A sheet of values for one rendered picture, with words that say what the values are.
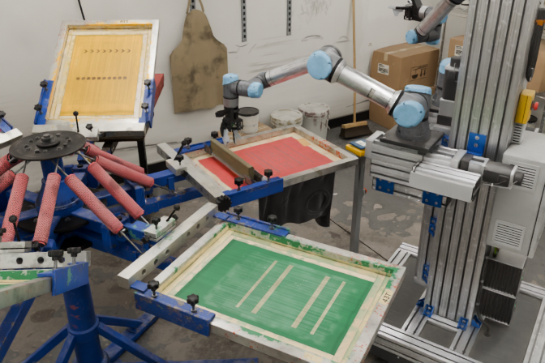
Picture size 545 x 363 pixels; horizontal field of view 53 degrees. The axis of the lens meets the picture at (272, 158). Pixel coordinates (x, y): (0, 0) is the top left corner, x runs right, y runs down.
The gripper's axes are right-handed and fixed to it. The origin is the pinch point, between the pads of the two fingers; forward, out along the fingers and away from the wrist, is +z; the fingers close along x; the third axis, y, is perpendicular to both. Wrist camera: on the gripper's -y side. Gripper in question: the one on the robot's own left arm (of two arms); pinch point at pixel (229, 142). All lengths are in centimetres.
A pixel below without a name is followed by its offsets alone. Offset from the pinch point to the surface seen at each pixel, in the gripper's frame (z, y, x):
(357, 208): 55, 15, 76
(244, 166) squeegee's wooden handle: 6.5, 16.3, -1.2
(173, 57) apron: 11, -194, 55
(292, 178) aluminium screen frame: 12.7, 29.4, 18.0
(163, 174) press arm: 8.1, 0.8, -36.6
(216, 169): 16.5, -5.4, -5.5
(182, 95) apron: 43, -192, 60
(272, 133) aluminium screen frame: 14, -25, 42
